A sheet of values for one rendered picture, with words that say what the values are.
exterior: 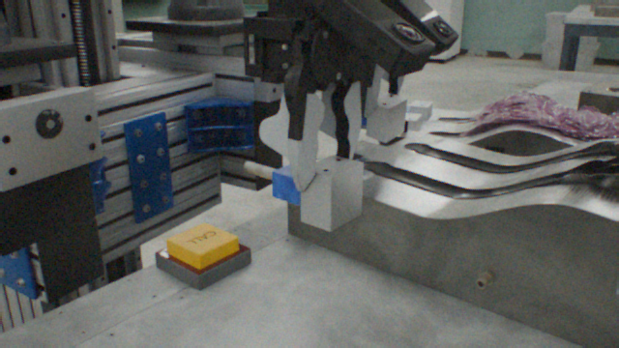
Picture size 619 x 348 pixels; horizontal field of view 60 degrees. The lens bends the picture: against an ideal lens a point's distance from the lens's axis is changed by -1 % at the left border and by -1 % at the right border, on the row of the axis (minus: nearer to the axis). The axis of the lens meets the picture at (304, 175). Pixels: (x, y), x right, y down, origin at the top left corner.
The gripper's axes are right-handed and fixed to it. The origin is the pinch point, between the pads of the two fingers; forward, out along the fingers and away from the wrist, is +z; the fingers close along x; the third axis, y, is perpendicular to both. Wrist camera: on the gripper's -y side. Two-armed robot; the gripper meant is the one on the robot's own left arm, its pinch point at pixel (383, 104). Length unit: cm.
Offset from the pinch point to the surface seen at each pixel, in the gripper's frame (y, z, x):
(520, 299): -29.3, 4.9, 19.8
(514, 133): -14.5, 5.7, -15.6
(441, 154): -9.7, 4.9, -0.8
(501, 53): 213, 213, -658
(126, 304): 2.6, 8.9, 43.4
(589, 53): 97, 174, -617
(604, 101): -18, 16, -66
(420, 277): -18.8, 8.2, 20.2
